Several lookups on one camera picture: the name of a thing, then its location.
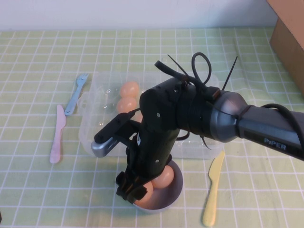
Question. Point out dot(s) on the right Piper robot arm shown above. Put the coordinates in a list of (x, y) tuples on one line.
[(261, 126)]

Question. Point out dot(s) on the green checkered tablecloth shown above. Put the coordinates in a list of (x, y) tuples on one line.
[(35, 190)]

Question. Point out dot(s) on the pink plastic knife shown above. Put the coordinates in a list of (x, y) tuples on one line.
[(57, 142)]

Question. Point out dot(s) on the yellow plastic knife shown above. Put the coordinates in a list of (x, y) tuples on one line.
[(212, 190)]

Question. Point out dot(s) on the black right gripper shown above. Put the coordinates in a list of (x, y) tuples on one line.
[(152, 156)]

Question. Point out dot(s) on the black zip tie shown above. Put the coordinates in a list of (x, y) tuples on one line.
[(230, 73), (178, 66)]

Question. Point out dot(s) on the grey-blue round bowl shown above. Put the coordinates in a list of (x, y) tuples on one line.
[(176, 187)]

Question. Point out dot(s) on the clear plastic egg box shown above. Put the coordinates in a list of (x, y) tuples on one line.
[(99, 95)]

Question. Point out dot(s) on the brown cardboard box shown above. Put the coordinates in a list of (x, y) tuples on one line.
[(292, 47)]

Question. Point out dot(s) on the light blue plastic fork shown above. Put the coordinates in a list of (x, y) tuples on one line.
[(72, 102)]

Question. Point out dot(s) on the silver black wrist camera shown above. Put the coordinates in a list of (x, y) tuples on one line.
[(104, 148)]

